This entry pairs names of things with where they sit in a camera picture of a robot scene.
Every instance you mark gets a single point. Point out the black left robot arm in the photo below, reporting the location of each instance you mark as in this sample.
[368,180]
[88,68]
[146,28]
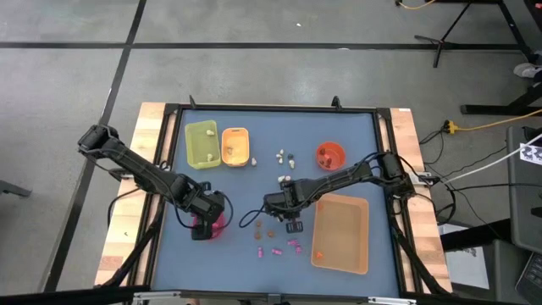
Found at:
[139,173]

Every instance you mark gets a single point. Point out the silver frame bracket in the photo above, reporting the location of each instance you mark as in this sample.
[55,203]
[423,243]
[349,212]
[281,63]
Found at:
[156,294]
[391,301]

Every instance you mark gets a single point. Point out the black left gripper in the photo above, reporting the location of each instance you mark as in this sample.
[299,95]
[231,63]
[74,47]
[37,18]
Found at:
[205,207]

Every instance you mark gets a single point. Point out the black metal beam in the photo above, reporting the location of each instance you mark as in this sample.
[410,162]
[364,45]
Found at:
[63,296]

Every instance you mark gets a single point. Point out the yellow power splitter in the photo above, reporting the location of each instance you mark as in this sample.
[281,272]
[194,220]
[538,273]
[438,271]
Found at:
[451,127]

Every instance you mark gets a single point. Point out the black keyboard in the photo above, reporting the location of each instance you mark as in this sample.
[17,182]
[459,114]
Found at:
[531,277]

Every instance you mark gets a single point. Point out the grey floor object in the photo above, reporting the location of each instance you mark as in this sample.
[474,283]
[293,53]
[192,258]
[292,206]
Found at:
[14,189]

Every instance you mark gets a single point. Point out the pink round plastic bowl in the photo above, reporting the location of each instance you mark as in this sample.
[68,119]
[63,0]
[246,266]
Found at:
[219,231]

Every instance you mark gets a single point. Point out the large orange plastic bin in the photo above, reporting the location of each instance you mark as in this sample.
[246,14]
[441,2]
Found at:
[341,237]

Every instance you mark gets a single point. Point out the orange round plastic bowl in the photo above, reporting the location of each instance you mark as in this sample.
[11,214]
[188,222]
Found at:
[336,150]

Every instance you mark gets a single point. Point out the grey cabinet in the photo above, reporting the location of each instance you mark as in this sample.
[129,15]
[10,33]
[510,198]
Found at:
[523,203]

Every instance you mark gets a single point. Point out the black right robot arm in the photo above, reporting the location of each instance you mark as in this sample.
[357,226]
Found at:
[339,180]

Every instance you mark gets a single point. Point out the green translucent plastic bin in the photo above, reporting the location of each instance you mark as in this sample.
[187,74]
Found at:
[197,146]

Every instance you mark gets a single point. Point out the white box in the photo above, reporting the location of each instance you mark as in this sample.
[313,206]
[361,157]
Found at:
[466,264]

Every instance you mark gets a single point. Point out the small yellow-orange plastic bin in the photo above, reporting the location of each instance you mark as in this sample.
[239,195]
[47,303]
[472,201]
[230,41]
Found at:
[239,142]

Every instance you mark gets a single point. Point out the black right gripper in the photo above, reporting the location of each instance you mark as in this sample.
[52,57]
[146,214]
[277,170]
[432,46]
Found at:
[288,201]

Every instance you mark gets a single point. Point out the black desk frame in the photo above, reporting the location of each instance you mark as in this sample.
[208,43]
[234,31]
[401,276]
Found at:
[487,109]

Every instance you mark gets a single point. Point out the white printed tag paper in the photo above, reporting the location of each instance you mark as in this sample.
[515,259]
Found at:
[531,153]

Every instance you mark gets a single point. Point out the black aluminium table frame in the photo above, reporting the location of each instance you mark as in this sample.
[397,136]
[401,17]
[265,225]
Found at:
[275,107]

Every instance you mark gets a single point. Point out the black tripod stand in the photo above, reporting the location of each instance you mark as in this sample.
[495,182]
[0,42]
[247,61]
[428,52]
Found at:
[440,41]

